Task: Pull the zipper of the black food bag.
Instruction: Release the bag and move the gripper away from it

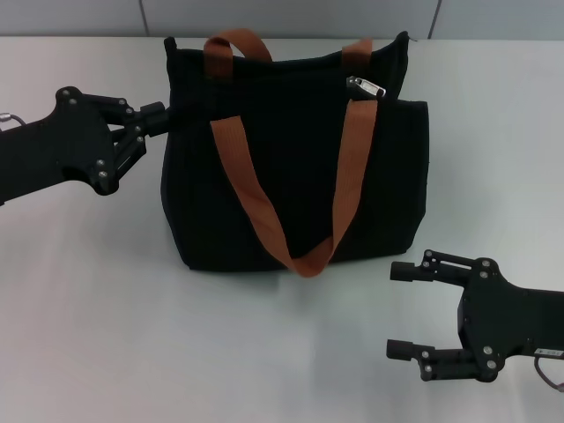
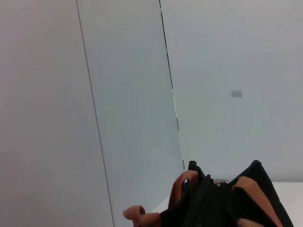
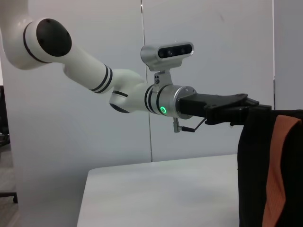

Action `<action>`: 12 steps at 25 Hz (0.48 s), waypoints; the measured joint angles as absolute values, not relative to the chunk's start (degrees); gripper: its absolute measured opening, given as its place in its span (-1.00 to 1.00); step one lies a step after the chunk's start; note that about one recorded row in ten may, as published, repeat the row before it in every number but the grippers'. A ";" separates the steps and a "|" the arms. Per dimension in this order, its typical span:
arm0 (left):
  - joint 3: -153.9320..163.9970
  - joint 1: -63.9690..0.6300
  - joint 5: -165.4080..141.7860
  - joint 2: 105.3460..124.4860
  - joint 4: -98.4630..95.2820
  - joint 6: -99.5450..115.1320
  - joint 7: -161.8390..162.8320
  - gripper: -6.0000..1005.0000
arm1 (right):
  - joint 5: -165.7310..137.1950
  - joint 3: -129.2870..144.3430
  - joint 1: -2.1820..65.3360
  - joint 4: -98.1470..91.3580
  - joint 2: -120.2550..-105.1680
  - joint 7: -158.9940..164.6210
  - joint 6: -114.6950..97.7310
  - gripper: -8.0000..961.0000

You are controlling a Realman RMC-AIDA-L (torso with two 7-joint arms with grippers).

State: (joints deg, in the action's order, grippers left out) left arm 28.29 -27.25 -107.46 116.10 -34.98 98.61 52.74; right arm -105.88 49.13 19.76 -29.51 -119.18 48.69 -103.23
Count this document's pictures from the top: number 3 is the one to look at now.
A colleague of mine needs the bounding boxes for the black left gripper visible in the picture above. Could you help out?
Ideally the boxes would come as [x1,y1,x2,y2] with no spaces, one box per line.
[177,93,271,127]

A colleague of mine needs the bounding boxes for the black bag with brown handles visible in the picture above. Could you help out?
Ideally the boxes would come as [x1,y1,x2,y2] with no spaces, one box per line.
[237,109,303,227]

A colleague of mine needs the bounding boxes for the black office chair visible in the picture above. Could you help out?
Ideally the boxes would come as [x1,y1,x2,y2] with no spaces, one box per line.
[0,85,18,204]

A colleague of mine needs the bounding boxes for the grey left gripper cable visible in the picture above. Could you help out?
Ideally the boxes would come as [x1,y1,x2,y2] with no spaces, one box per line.
[172,117,205,133]

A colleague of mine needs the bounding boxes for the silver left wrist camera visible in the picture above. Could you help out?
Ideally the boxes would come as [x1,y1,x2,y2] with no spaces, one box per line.
[141,42,195,93]

